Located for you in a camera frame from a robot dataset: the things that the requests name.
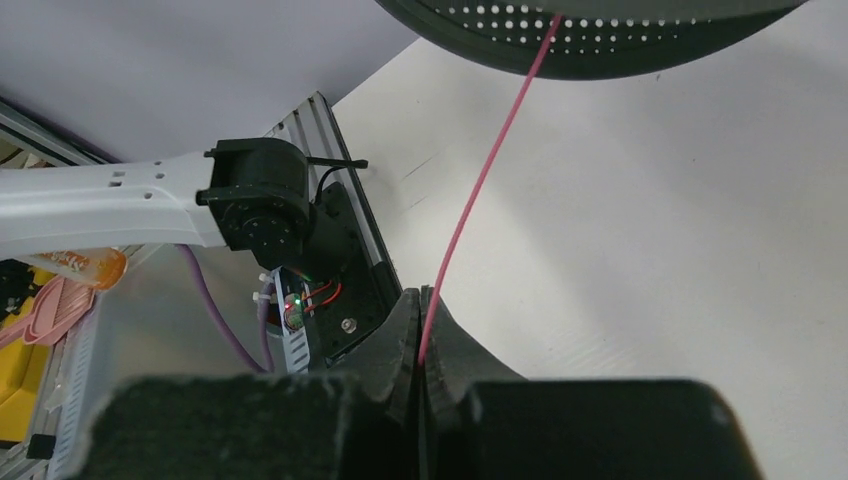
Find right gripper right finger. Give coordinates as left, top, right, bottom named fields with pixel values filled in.
left=419, top=288, right=762, bottom=479

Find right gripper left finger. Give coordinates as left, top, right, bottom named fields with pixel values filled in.
left=69, top=289, right=420, bottom=479

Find thin red wire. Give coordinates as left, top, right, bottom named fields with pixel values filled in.
left=417, top=13, right=564, bottom=367

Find black cable spool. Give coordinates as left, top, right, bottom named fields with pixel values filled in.
left=380, top=1, right=799, bottom=81

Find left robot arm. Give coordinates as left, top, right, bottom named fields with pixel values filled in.
left=1, top=138, right=311, bottom=269

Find left controller board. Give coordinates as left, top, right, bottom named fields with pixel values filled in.
left=272, top=268, right=311, bottom=374

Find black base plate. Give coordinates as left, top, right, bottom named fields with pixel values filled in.
left=305, top=182, right=401, bottom=369

